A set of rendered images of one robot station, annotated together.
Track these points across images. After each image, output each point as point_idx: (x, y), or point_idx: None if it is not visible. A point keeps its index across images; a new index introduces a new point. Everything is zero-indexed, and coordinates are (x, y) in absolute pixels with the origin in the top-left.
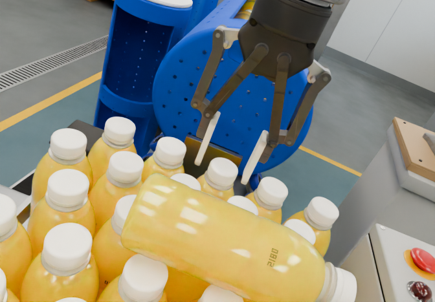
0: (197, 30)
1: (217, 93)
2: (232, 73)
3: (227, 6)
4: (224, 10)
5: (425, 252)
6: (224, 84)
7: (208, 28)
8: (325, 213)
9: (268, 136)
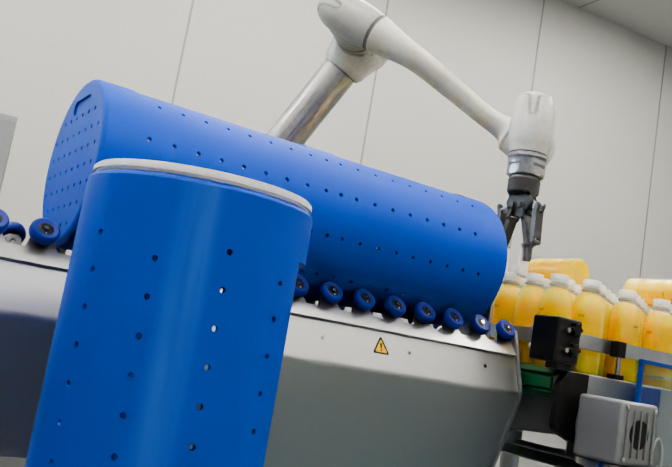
0: (493, 213)
1: (528, 234)
2: (525, 222)
3: (419, 186)
4: (439, 192)
5: None
6: (529, 228)
7: (492, 209)
8: None
9: (508, 244)
